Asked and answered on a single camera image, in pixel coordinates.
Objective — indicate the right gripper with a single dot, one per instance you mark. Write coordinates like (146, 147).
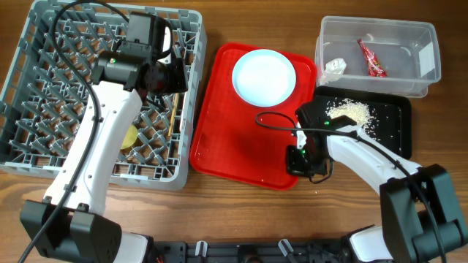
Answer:
(292, 164)

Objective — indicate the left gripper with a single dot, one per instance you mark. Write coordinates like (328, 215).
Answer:
(179, 84)

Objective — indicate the wooden chopstick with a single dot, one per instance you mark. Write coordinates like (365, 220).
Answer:
(173, 114)

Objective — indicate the yellow cup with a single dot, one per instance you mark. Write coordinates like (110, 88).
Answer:
(130, 138)

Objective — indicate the rice and food scraps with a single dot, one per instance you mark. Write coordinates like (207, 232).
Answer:
(360, 112)

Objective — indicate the red plastic tray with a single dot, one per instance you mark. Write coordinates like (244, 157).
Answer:
(238, 141)

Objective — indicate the white napkin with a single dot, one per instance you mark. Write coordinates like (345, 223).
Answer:
(333, 71)

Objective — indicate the large light blue plate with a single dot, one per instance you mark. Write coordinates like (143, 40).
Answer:
(264, 78)

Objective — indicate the red snack wrapper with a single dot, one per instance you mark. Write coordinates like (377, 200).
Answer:
(373, 64)

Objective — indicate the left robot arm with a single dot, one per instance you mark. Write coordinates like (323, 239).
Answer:
(69, 223)

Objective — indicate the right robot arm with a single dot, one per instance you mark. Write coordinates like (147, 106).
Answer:
(420, 214)

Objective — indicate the grey dishwasher rack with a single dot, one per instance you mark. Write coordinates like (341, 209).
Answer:
(43, 100)

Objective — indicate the black plastic tray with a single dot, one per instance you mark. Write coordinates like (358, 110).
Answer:
(390, 115)

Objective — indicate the clear plastic bin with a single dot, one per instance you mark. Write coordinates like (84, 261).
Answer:
(407, 50)

